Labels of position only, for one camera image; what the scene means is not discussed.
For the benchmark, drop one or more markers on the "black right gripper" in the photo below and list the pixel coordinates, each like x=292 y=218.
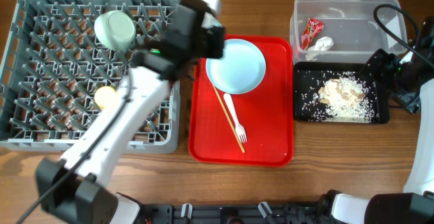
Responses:
x=382 y=75

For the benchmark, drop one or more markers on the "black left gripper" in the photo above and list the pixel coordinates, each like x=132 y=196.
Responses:
x=219 y=36

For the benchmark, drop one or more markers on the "rice and food scraps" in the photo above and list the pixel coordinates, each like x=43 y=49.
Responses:
x=334 y=96

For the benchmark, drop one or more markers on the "wooden chopstick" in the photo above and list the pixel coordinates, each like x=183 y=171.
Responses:
x=228 y=119

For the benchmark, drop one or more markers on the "large light blue plate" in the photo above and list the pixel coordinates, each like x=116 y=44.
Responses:
x=241 y=68

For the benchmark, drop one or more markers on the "white napkin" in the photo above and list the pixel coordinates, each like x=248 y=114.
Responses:
x=321 y=45

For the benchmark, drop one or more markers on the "green saucer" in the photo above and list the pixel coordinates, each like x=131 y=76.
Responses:
x=115 y=30

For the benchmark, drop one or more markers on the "red snack wrapper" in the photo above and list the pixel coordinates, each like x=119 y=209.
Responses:
x=312 y=29

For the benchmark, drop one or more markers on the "yellow plastic cup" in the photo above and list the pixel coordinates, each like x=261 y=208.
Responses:
x=105 y=97

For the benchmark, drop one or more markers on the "white plastic fork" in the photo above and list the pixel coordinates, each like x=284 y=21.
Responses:
x=239 y=129

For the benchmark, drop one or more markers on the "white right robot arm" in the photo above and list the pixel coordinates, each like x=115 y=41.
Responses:
x=415 y=203

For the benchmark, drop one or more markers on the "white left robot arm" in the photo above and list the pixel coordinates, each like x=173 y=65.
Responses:
x=74 y=188

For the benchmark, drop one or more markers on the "black waste tray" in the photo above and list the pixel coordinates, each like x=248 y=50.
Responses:
x=382 y=100

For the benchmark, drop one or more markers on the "grey dishwasher rack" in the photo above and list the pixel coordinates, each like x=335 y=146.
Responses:
x=53 y=64

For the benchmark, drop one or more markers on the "clear plastic bin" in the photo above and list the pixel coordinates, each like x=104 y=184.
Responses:
x=349 y=23

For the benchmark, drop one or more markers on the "red plastic tray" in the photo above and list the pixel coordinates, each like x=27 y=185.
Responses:
x=266 y=114

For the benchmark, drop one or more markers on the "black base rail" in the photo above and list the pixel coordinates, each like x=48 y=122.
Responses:
x=264 y=212

